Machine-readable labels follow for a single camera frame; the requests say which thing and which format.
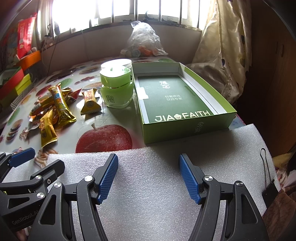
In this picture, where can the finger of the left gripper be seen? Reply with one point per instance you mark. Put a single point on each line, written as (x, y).
(8, 161)
(38, 181)

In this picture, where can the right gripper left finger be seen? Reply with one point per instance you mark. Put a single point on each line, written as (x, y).
(54, 220)

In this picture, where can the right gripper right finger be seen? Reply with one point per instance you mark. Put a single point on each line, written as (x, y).
(242, 219)

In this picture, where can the long gold snack bar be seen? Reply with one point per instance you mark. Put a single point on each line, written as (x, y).
(65, 115)

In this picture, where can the yellow peanut crisp packet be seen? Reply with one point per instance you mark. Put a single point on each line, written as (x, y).
(90, 103)

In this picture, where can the black binder clip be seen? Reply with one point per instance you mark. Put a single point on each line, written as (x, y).
(270, 191)

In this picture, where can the red woven box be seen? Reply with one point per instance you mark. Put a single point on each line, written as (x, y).
(10, 78)

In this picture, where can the yellow-green box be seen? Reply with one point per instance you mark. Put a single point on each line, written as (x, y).
(22, 84)

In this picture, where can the fruit print tablecloth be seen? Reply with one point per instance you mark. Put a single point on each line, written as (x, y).
(116, 108)

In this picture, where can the white foam sheet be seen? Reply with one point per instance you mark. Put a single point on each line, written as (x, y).
(148, 199)

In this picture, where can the black smartphone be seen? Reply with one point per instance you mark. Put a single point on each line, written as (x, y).
(62, 74)

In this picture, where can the orange storage box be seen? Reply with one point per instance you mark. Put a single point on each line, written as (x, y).
(29, 60)

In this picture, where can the green cosmetic jar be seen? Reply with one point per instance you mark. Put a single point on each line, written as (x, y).
(117, 84)

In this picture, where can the red paper bag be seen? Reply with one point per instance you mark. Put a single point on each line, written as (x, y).
(25, 34)

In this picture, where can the green cardboard box tray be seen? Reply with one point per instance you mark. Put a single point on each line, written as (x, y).
(174, 102)

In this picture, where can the cream patterned curtain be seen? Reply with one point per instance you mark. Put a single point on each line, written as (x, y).
(223, 56)

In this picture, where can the clear plastic bag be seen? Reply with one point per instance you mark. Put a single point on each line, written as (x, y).
(143, 42)

